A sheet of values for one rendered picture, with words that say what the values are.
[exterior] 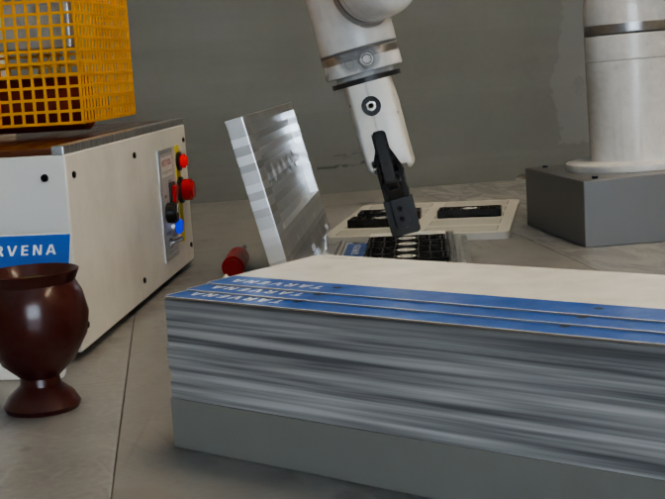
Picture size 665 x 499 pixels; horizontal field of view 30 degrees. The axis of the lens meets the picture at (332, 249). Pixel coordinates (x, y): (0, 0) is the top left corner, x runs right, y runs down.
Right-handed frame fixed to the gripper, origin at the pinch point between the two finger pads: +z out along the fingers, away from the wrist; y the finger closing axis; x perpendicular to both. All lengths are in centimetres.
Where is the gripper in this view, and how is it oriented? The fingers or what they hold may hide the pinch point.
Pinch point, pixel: (402, 215)
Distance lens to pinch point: 135.4
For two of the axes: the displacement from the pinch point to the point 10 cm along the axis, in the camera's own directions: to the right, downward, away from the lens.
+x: -9.6, 2.5, 1.1
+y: 0.8, -1.5, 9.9
